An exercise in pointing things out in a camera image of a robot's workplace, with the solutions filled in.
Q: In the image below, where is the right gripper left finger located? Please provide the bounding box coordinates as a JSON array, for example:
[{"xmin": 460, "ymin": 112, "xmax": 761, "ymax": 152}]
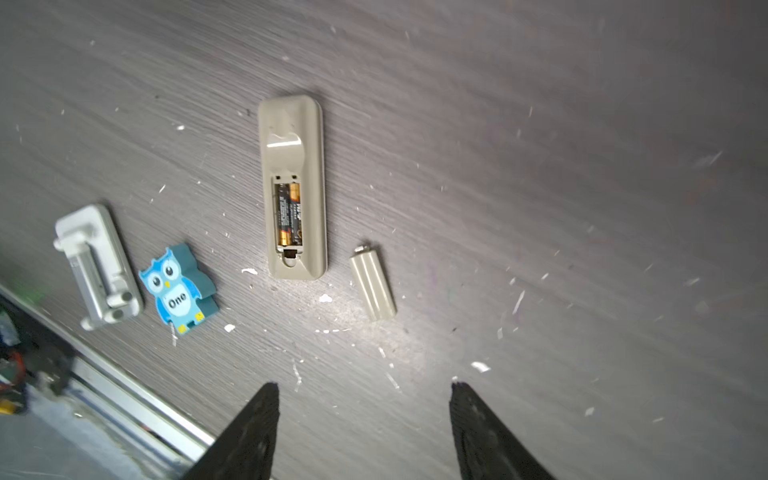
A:
[{"xmin": 183, "ymin": 382, "xmax": 280, "ymax": 480}]

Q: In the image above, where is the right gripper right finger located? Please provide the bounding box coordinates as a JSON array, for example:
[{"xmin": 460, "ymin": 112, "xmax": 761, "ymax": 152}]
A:
[{"xmin": 449, "ymin": 381, "xmax": 554, "ymax": 480}]

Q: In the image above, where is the beige battery cover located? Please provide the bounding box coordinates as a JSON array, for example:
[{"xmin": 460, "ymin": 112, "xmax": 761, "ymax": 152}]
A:
[{"xmin": 350, "ymin": 245, "xmax": 397, "ymax": 321}]

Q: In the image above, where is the white remote control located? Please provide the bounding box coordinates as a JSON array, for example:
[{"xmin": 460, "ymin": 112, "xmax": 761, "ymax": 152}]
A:
[{"xmin": 258, "ymin": 95, "xmax": 328, "ymax": 280}]

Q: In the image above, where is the brown AA battery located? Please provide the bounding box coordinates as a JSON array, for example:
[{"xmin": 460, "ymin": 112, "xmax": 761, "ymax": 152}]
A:
[{"xmin": 288, "ymin": 182, "xmax": 302, "ymax": 246}]

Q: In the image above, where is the white phone stand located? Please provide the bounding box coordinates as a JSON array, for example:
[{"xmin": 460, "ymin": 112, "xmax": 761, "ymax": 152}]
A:
[{"xmin": 53, "ymin": 204, "xmax": 144, "ymax": 331}]

